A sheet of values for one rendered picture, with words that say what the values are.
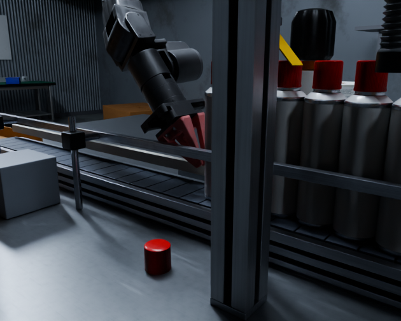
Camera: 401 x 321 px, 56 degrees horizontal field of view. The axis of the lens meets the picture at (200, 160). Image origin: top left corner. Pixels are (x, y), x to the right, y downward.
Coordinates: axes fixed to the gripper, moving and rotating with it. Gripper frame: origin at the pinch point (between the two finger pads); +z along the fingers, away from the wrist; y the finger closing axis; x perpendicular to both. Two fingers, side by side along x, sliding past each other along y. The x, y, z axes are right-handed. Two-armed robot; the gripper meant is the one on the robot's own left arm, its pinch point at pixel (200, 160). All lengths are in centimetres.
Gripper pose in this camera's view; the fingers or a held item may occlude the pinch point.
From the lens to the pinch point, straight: 59.7
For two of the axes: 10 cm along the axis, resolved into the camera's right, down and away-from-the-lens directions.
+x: -6.1, 4.7, 6.3
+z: 4.9, 8.6, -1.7
